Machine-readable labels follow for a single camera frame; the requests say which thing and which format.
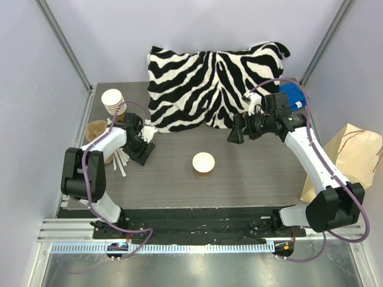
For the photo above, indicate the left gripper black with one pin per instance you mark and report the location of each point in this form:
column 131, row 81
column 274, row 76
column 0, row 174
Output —
column 141, row 147

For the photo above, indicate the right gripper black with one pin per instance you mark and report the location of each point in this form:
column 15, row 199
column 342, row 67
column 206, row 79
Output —
column 246, row 128

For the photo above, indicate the single brown paper cup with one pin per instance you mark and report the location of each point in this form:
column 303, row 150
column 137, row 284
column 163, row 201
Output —
column 203, row 164

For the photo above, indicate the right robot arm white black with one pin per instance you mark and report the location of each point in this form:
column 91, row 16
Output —
column 337, row 200

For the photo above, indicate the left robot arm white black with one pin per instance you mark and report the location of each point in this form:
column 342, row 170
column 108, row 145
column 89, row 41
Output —
column 83, row 173

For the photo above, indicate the white wrapped straws bundle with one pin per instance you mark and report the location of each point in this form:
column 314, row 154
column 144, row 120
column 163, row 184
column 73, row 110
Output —
column 119, row 160

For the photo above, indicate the brown cardboard cup carrier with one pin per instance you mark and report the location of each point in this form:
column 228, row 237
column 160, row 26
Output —
column 95, row 129

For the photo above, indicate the stack of brown paper cups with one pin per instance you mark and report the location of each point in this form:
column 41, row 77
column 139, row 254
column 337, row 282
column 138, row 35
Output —
column 113, row 102

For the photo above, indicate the zebra print pillow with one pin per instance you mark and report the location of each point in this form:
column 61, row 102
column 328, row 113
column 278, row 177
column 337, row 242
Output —
column 206, row 87

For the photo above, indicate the blue cloth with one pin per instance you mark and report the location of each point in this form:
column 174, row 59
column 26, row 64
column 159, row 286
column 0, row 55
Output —
column 296, row 99

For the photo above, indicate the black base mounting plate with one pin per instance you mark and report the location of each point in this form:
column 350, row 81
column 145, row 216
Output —
column 200, row 226

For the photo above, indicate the brown paper bag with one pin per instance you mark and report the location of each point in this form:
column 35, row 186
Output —
column 356, row 153

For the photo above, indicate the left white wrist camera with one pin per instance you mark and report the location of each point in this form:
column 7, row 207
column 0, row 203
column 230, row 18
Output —
column 148, row 131

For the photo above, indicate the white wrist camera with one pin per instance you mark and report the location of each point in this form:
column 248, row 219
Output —
column 254, row 102
column 148, row 131

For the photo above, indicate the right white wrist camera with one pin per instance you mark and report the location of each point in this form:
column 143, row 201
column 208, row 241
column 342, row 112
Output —
column 254, row 102

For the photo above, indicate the white slotted cable duct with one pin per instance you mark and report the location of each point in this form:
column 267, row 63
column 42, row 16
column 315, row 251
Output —
column 122, row 248

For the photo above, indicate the left aluminium frame post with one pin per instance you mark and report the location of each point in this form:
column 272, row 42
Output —
column 63, row 42

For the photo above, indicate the aluminium frame post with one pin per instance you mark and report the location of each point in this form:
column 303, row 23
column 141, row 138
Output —
column 335, row 24
column 63, row 42

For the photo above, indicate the right aluminium frame post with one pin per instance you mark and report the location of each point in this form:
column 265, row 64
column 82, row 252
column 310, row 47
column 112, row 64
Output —
column 335, row 24

